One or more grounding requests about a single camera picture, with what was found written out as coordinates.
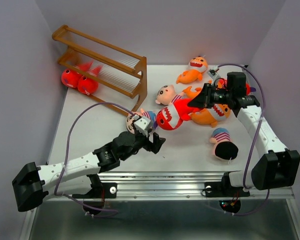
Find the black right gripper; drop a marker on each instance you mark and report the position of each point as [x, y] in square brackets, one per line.
[203, 100]

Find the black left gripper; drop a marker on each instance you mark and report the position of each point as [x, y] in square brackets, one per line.
[154, 146]

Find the red shark plush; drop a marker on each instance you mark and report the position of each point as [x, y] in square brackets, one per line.
[172, 116]
[87, 85]
[70, 78]
[223, 83]

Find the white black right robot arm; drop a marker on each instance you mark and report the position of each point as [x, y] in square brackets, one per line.
[278, 165]

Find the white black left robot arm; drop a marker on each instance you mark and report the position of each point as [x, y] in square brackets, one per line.
[34, 184]

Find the brown wooden toy shelf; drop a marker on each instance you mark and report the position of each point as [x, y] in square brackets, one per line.
[123, 71]

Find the middle orange shark plush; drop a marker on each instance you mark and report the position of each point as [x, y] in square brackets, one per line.
[191, 93]

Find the orange shark plush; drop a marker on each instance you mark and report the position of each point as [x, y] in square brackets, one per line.
[191, 93]
[212, 116]
[196, 68]

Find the near orange shark plush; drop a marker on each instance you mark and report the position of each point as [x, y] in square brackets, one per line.
[212, 116]

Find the far orange shark plush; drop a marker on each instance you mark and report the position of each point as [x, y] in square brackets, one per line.
[196, 68]

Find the boy doll centre table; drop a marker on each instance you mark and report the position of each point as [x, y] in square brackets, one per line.
[167, 95]

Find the boy doll black hair front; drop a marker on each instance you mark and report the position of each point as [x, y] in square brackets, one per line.
[223, 147]

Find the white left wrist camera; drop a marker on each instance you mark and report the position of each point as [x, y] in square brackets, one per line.
[142, 124]

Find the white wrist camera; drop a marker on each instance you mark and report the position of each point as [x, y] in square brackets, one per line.
[142, 124]
[213, 73]

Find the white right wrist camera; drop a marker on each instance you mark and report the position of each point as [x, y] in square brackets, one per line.
[213, 73]

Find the aluminium mounting rail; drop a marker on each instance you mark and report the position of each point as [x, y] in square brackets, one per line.
[164, 186]

